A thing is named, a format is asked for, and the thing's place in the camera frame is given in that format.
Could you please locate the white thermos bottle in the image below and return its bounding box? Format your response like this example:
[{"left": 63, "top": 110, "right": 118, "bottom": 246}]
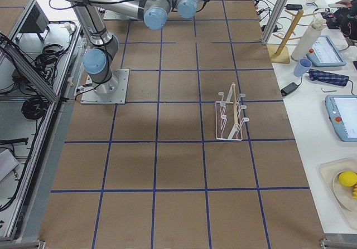
[{"left": 291, "top": 18, "right": 326, "bottom": 61}]

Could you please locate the aluminium frame post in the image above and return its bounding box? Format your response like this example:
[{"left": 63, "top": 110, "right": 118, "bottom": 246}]
[{"left": 261, "top": 0, "right": 287, "bottom": 45}]

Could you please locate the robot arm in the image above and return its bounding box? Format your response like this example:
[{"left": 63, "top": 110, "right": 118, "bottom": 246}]
[{"left": 65, "top": 0, "right": 199, "bottom": 95}]

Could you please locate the teach pendant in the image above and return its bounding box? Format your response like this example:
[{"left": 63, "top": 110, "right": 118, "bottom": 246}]
[
  {"left": 306, "top": 35, "right": 346, "bottom": 67},
  {"left": 325, "top": 95, "right": 357, "bottom": 142}
]

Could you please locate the blue cup on side table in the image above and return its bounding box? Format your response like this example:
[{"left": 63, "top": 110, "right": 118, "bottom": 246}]
[{"left": 293, "top": 58, "right": 312, "bottom": 77}]

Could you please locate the cream tray with fruit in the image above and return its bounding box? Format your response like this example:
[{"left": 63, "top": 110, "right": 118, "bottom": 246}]
[{"left": 319, "top": 158, "right": 356, "bottom": 230}]

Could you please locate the black power adapter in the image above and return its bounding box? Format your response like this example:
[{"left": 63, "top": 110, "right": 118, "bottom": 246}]
[{"left": 280, "top": 82, "right": 299, "bottom": 97}]

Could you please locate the white wire cup rack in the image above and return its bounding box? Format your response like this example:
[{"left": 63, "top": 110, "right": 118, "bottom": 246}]
[{"left": 215, "top": 82, "right": 249, "bottom": 141}]

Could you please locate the teach pendant far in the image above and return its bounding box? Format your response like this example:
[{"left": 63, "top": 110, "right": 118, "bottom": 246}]
[{"left": 306, "top": 35, "right": 346, "bottom": 67}]

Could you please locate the yellow lemon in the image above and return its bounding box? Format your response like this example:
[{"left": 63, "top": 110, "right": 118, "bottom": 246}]
[{"left": 338, "top": 170, "right": 357, "bottom": 187}]

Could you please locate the teach pendant near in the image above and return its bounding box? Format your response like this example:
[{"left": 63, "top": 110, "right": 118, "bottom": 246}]
[{"left": 325, "top": 95, "right": 357, "bottom": 142}]

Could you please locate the wooden mug tree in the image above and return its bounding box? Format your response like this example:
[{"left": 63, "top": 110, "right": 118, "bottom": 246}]
[{"left": 267, "top": 9, "right": 316, "bottom": 64}]

